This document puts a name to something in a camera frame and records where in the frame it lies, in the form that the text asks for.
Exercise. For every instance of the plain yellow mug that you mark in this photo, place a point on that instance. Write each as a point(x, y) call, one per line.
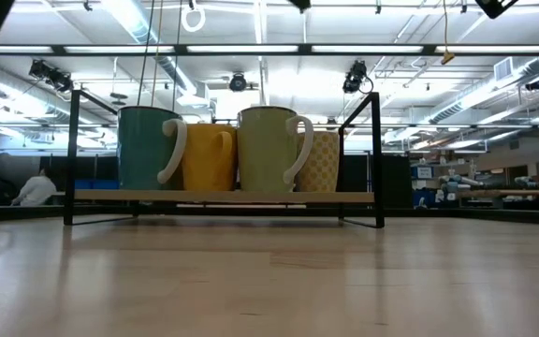
point(204, 159)

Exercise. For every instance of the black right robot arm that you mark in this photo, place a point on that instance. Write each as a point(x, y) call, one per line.
point(494, 5)

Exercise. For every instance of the black ceiling spotlight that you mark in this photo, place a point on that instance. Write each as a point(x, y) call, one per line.
point(52, 75)
point(353, 77)
point(237, 82)

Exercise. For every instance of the blue storage bin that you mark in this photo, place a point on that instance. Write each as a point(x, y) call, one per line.
point(96, 184)

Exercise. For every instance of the person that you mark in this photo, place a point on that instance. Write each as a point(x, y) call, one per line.
point(35, 192)

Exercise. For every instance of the wooden background table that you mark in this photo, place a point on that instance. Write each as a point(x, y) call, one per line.
point(508, 193)

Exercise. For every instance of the wooden shelf black metal frame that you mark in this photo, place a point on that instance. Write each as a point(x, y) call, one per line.
point(222, 196)

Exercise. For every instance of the black aluminium rig frame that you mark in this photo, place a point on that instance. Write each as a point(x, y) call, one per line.
point(438, 216)

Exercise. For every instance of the silver ceiling duct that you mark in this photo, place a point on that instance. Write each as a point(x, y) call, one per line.
point(134, 23)

